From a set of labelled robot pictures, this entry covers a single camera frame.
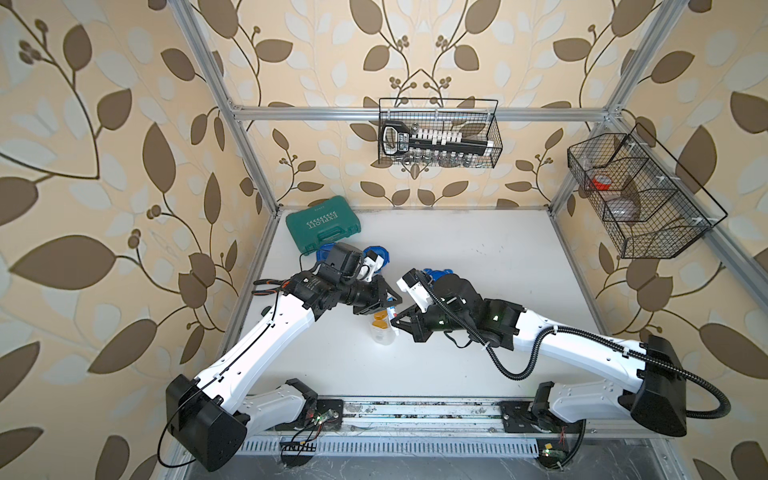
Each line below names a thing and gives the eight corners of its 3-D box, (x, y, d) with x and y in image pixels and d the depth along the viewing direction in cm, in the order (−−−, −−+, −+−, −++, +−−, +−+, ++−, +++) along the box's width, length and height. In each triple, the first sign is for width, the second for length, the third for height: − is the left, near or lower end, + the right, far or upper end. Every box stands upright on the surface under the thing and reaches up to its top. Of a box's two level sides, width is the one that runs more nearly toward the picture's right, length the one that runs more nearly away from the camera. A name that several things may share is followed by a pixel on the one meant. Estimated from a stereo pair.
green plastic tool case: (298, 257, 107) (295, 249, 104) (285, 222, 118) (281, 214, 115) (362, 232, 115) (361, 224, 111) (344, 202, 126) (342, 194, 122)
